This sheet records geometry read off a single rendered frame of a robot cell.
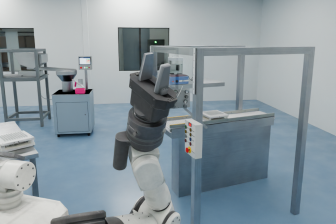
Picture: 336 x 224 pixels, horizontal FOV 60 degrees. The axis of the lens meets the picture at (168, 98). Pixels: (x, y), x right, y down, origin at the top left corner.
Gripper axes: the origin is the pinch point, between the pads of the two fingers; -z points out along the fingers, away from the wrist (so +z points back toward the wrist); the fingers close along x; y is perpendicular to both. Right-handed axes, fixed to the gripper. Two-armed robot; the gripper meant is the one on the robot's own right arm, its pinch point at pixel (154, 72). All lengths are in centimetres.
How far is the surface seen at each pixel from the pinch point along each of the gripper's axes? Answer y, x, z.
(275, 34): 647, 281, 186
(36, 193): 9, 119, 171
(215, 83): 188, 107, 112
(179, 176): 143, 89, 205
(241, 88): 248, 110, 136
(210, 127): 180, 93, 156
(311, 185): 273, -4, 212
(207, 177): 175, 74, 212
